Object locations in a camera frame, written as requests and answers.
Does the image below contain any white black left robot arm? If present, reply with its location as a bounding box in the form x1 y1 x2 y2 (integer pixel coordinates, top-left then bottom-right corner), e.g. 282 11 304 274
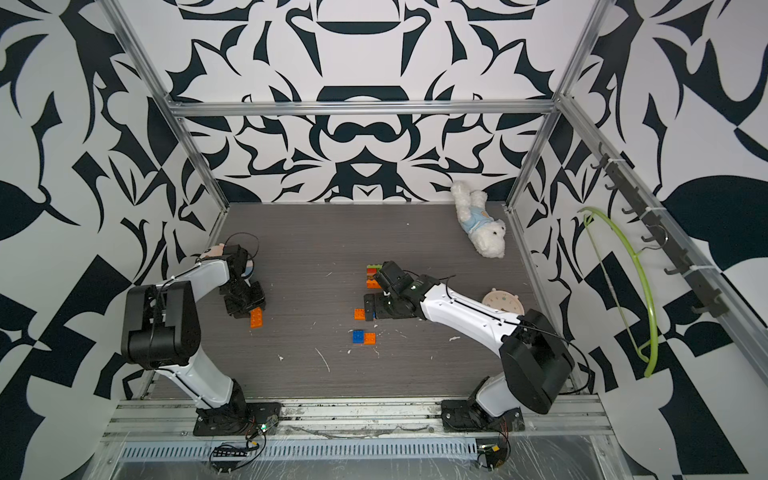
121 243 266 418

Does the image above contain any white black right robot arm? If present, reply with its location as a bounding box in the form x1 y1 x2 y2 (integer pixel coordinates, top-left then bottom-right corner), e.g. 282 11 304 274
364 261 576 429

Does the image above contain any pink plush pig toy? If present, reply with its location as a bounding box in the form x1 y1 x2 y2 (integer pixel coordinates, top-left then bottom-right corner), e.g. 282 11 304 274
199 243 225 260

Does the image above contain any white plush dog blue shirt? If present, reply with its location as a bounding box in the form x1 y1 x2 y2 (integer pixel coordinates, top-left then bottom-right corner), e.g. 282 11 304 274
450 181 506 259

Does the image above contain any green plastic hoop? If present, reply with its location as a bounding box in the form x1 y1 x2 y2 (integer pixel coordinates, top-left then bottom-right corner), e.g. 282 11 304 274
578 206 659 378

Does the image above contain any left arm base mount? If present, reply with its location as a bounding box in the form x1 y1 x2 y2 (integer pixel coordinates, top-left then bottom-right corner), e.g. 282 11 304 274
193 390 282 437

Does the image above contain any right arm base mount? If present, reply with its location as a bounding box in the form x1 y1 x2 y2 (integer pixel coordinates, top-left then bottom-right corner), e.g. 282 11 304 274
440 384 526 434

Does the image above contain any white slotted cable duct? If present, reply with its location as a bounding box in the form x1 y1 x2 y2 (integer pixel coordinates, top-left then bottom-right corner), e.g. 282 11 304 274
119 438 479 463

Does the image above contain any black wall hook rack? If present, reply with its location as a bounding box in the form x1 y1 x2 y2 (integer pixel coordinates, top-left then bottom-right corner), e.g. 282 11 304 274
593 143 730 318

